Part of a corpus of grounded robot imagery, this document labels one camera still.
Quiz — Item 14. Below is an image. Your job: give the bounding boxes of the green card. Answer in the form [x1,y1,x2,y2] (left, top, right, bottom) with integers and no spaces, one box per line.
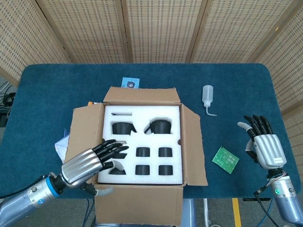
[212,146,240,175]

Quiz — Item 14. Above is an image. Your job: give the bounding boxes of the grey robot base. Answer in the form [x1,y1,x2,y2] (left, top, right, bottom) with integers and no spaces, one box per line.
[182,198,197,227]

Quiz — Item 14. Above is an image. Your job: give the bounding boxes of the woven wooden folding screen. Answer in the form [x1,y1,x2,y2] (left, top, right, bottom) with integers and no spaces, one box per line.
[0,0,303,166]

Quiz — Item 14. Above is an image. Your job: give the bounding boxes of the white foam insert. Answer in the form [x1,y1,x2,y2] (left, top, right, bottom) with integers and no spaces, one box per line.
[97,105,184,185]

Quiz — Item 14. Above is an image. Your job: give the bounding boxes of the white blue tissue pack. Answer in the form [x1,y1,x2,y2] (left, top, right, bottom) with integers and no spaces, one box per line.
[54,128,71,164]

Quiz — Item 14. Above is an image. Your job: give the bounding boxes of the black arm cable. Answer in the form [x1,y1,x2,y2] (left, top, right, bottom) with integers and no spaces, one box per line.
[253,189,281,227]

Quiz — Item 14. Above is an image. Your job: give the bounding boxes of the black teapot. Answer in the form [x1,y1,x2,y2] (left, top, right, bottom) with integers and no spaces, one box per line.
[144,120,172,135]

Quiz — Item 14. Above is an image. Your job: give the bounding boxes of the blue table cloth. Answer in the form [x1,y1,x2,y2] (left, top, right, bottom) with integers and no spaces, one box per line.
[0,63,301,199]

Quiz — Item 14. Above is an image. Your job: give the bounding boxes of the white plastic squeeze bottle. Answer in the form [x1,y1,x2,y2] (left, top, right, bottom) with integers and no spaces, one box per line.
[202,85,218,117]

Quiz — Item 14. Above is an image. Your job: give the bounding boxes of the red taped cardboard box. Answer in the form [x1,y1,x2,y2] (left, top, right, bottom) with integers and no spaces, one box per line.
[64,86,209,227]

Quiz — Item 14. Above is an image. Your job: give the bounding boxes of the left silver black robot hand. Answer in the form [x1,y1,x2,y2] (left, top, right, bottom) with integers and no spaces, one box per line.
[61,139,130,197]

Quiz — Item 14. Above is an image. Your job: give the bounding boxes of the black spouted pitcher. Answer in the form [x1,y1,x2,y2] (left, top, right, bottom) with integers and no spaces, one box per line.
[111,122,137,135]

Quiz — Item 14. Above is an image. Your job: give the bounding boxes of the black tea cup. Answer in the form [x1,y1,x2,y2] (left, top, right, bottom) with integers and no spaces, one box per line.
[158,147,173,157]
[136,147,151,157]
[158,165,173,176]
[135,165,150,176]

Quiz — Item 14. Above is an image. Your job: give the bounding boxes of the small blue printed box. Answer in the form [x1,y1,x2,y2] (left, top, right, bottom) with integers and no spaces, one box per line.
[121,77,140,89]

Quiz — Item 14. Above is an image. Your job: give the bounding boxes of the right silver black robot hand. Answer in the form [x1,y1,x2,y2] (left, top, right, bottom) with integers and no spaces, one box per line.
[238,115,287,170]

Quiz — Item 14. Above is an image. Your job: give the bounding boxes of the black floor cables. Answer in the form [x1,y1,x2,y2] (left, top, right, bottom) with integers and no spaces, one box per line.
[0,80,17,119]

